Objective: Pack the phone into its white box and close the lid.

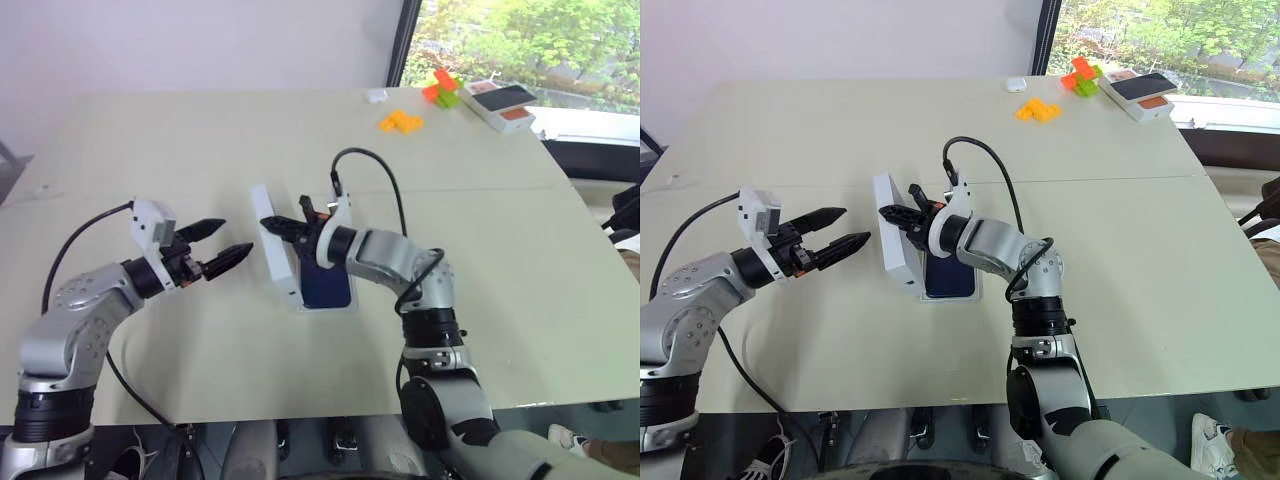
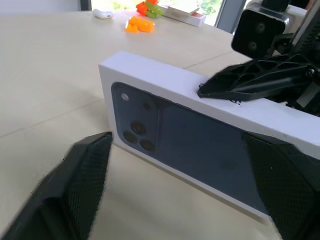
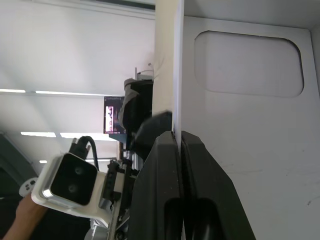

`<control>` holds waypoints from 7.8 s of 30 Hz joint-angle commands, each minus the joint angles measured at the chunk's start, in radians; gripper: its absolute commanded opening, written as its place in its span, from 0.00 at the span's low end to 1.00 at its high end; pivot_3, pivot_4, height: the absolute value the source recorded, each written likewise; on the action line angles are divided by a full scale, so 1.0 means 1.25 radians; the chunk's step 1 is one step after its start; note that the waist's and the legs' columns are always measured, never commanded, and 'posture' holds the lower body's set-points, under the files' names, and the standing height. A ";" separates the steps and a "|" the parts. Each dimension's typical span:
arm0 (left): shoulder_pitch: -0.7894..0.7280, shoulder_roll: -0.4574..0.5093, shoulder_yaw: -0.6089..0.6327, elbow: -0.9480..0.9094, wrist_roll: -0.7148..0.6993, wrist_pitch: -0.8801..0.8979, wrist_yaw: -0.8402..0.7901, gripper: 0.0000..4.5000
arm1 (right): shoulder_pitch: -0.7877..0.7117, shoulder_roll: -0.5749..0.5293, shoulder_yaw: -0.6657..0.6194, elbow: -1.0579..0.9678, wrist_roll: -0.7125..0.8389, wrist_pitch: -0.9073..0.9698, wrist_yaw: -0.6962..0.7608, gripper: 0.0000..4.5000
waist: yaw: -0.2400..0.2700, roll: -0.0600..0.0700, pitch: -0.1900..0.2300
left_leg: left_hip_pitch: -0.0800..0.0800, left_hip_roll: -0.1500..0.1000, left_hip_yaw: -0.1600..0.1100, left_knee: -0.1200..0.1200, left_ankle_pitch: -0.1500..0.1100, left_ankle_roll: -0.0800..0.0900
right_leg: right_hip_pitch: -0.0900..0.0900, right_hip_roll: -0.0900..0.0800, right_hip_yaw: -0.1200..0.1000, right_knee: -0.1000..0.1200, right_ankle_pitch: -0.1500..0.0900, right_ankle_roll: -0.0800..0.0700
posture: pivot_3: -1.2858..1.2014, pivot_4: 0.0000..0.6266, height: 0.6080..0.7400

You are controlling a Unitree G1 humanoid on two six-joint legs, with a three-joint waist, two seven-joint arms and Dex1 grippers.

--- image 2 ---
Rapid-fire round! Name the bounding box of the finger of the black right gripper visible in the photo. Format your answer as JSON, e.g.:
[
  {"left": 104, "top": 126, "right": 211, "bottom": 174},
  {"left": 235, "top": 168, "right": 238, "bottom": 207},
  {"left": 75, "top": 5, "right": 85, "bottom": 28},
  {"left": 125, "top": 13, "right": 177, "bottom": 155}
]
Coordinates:
[{"left": 196, "top": 53, "right": 316, "bottom": 103}]

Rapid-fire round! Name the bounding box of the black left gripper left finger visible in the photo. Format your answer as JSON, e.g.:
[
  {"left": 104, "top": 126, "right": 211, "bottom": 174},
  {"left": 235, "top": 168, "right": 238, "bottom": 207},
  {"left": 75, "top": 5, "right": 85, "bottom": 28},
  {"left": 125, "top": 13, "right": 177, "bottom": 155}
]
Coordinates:
[{"left": 0, "top": 131, "right": 113, "bottom": 240}]

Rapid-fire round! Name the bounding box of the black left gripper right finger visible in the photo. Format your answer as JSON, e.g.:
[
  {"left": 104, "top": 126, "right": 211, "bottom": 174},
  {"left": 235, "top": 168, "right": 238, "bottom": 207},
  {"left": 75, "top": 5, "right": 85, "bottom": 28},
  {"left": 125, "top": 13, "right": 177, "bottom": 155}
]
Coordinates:
[{"left": 241, "top": 133, "right": 320, "bottom": 240}]

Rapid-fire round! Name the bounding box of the phone box with orange print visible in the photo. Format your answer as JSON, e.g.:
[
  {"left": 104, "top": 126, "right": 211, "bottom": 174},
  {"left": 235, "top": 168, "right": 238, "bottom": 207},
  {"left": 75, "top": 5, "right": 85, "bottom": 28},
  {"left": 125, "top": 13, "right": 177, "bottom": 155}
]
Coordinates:
[{"left": 161, "top": 9, "right": 207, "bottom": 28}]

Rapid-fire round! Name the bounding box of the green toy brick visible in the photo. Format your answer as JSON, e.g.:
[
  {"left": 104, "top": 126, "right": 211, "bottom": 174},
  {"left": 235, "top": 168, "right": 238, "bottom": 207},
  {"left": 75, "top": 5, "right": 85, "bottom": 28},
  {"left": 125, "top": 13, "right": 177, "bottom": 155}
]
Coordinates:
[{"left": 145, "top": 0, "right": 164, "bottom": 19}]

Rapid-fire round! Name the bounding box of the yellow-orange toy brick cluster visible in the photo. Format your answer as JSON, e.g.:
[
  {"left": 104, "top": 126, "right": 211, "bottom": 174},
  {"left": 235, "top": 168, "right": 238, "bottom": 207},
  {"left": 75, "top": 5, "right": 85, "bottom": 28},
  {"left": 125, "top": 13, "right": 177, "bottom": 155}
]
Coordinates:
[{"left": 124, "top": 15, "right": 156, "bottom": 34}]

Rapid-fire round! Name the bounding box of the orange toy brick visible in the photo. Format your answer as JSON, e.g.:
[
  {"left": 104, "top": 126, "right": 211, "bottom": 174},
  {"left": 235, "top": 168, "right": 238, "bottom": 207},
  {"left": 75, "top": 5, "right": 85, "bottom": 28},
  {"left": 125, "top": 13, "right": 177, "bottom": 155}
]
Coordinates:
[{"left": 135, "top": 0, "right": 150, "bottom": 16}]

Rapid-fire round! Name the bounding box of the white earbuds case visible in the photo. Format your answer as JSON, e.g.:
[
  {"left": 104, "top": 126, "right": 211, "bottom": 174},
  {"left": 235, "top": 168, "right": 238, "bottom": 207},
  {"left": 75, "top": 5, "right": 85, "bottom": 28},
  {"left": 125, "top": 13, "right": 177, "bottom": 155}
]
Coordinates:
[{"left": 92, "top": 8, "right": 115, "bottom": 20}]

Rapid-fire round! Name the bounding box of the grey window post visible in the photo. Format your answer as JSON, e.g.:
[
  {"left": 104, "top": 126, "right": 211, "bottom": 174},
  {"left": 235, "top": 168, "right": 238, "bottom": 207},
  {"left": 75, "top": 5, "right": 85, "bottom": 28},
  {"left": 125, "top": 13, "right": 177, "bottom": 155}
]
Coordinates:
[{"left": 214, "top": 0, "right": 249, "bottom": 35}]

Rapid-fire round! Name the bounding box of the dark window frame post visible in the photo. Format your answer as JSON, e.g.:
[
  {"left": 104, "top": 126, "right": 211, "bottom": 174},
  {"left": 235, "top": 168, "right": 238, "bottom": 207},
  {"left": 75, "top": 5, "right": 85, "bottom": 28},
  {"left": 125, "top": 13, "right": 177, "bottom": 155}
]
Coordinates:
[{"left": 75, "top": 0, "right": 92, "bottom": 12}]

